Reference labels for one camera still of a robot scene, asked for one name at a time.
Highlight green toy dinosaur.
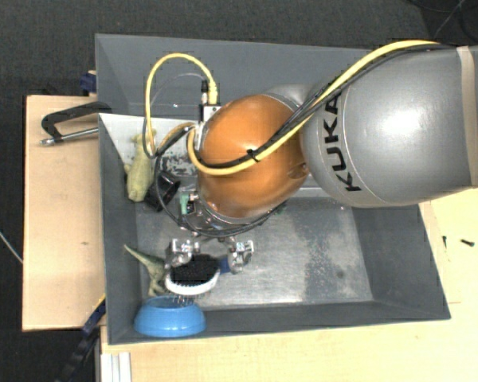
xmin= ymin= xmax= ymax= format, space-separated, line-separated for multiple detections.
xmin=123 ymin=244 xmax=172 ymax=297

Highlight pale yellow toy animal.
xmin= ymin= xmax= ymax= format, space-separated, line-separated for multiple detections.
xmin=123 ymin=129 xmax=159 ymax=203

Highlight grey metal bin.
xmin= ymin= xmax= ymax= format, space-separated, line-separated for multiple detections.
xmin=94 ymin=33 xmax=452 ymax=345

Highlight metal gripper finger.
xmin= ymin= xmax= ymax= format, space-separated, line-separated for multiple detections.
xmin=165 ymin=238 xmax=202 ymax=270
xmin=225 ymin=240 xmax=256 ymax=275

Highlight black and white brush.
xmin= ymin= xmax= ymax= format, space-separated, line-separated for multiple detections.
xmin=163 ymin=253 xmax=230 ymax=296

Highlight blue bowl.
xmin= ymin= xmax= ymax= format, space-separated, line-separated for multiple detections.
xmin=133 ymin=294 xmax=207 ymax=338

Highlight pale wood board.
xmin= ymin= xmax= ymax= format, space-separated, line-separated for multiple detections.
xmin=22 ymin=95 xmax=107 ymax=332

